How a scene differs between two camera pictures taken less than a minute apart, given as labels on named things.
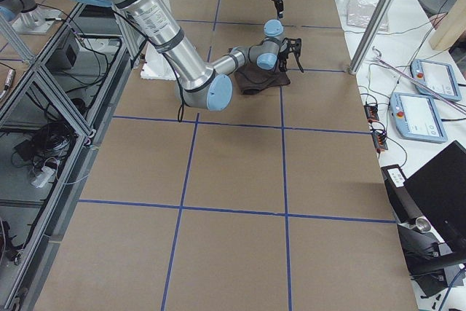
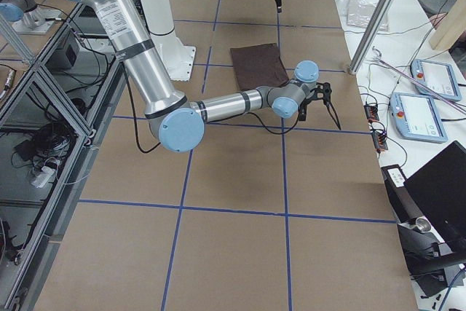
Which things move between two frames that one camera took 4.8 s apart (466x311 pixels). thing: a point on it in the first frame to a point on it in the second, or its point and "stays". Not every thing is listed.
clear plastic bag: x=359 y=13 stays
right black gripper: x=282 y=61 to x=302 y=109
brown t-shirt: x=251 y=78 stays
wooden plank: x=452 y=27 stays
